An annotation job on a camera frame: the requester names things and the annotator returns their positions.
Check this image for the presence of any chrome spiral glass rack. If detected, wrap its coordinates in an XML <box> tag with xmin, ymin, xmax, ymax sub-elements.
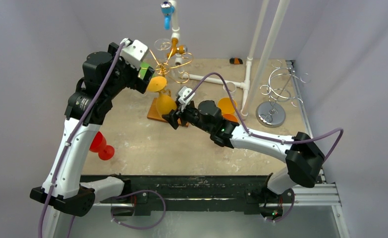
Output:
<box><xmin>255</xmin><ymin>60</ymin><xmax>308</xmax><ymax>127</ymax></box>

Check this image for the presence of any green plastic goblet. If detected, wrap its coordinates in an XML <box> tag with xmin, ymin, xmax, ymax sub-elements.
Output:
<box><xmin>138</xmin><ymin>62</ymin><xmax>150</xmax><ymax>79</ymax></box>

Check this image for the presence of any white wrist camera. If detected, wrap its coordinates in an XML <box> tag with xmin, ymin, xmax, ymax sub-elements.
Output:
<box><xmin>176</xmin><ymin>86</ymin><xmax>195</xmax><ymax>112</ymax></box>
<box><xmin>120</xmin><ymin>38</ymin><xmax>149</xmax><ymax>70</ymax></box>

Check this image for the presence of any clear wine glass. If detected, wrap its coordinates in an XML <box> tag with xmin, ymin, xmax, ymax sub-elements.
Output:
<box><xmin>154</xmin><ymin>38</ymin><xmax>172</xmax><ymax>51</ymax></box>
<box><xmin>221</xmin><ymin>82</ymin><xmax>237</xmax><ymax>98</ymax></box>

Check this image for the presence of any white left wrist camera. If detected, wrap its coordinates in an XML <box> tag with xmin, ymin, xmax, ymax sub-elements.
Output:
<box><xmin>120</xmin><ymin>38</ymin><xmax>149</xmax><ymax>70</ymax></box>

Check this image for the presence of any yellow faucet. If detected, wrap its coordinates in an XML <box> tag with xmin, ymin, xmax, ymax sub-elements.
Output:
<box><xmin>166</xmin><ymin>38</ymin><xmax>188</xmax><ymax>59</ymax></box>

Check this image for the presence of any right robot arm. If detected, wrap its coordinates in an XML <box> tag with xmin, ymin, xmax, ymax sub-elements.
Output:
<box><xmin>162</xmin><ymin>100</ymin><xmax>325</xmax><ymax>202</ymax></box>

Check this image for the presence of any yellow-orange plastic goblet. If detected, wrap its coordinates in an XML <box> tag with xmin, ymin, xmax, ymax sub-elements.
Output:
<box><xmin>147</xmin><ymin>76</ymin><xmax>176</xmax><ymax>116</ymax></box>

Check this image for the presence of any orange plastic goblet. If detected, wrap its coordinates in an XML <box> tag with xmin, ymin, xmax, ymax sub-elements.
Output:
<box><xmin>222</xmin><ymin>114</ymin><xmax>238</xmax><ymax>123</ymax></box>

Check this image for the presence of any red plastic goblet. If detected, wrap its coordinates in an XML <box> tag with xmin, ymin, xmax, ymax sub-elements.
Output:
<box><xmin>89</xmin><ymin>131</ymin><xmax>115</xmax><ymax>161</ymax></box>

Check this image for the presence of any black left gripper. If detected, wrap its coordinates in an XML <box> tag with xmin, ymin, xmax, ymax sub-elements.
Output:
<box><xmin>105</xmin><ymin>43</ymin><xmax>153</xmax><ymax>99</ymax></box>

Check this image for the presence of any gold wire wine glass rack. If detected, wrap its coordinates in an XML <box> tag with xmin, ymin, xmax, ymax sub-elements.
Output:
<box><xmin>147</xmin><ymin>52</ymin><xmax>193</xmax><ymax>122</ymax></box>

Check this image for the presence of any white PVC pipe frame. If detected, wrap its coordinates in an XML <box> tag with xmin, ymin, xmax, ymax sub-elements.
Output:
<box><xmin>169</xmin><ymin>0</ymin><xmax>270</xmax><ymax>120</ymax></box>

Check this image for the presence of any yellow plastic goblet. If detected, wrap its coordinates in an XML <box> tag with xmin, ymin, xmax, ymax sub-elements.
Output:
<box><xmin>218</xmin><ymin>97</ymin><xmax>237</xmax><ymax>115</ymax></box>

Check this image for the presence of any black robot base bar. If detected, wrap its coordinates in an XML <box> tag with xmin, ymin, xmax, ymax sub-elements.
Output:
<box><xmin>100</xmin><ymin>175</ymin><xmax>296</xmax><ymax>218</ymax></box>

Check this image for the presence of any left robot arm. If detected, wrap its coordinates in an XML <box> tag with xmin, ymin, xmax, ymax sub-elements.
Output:
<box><xmin>30</xmin><ymin>50</ymin><xmax>154</xmax><ymax>217</ymax></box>

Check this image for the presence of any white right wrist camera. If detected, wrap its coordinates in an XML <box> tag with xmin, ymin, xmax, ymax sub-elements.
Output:
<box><xmin>176</xmin><ymin>86</ymin><xmax>195</xmax><ymax>112</ymax></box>

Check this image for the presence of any blue faucet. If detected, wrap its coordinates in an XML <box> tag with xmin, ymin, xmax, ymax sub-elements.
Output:
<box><xmin>161</xmin><ymin>1</ymin><xmax>175</xmax><ymax>30</ymax></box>

